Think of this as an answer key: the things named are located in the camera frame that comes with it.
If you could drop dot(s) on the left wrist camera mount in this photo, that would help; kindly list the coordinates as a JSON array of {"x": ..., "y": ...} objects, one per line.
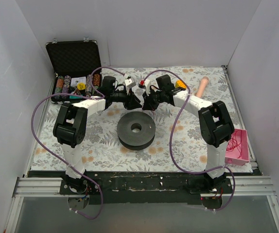
[{"x": 129, "y": 83}]

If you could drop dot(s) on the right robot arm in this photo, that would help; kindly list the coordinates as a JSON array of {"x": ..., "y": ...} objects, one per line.
[{"x": 216, "y": 126}]

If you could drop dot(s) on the black front base bar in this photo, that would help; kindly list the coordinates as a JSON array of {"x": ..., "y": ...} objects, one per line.
[{"x": 146, "y": 187}]

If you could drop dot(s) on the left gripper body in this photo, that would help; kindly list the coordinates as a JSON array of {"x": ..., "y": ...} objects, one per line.
[{"x": 130, "y": 99}]

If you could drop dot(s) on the floral table mat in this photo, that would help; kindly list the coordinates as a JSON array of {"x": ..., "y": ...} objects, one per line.
[{"x": 178, "y": 143}]

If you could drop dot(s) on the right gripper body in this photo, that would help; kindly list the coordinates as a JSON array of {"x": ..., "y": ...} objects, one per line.
[{"x": 150, "y": 99}]

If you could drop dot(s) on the pink plastic box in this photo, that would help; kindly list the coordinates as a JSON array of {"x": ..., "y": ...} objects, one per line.
[{"x": 237, "y": 149}]

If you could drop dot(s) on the black poker chip case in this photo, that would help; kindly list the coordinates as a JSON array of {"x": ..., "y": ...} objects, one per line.
[{"x": 73, "y": 58}]

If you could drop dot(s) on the yellow toy brick tower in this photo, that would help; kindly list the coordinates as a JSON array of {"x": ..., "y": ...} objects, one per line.
[{"x": 179, "y": 83}]

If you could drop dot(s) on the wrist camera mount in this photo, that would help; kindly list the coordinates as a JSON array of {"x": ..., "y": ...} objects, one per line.
[
  {"x": 129, "y": 83},
  {"x": 145, "y": 84}
]

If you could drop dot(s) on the black cable spool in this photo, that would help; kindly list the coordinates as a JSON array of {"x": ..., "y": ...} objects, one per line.
[{"x": 136, "y": 130}]

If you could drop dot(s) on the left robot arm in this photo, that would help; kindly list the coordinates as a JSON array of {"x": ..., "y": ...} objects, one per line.
[{"x": 71, "y": 123}]

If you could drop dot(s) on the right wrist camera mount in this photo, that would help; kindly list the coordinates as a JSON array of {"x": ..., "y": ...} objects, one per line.
[{"x": 145, "y": 84}]

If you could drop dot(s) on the beige toy microphone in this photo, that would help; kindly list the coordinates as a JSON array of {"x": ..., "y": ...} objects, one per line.
[{"x": 203, "y": 84}]

